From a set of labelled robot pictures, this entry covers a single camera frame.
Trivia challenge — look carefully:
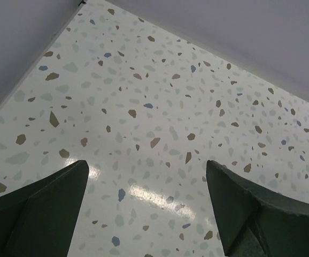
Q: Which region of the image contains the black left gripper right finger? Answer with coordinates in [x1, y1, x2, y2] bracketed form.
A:
[206, 160, 309, 256]

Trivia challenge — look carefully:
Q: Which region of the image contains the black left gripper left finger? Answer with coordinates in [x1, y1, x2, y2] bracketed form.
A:
[0, 160, 89, 256]

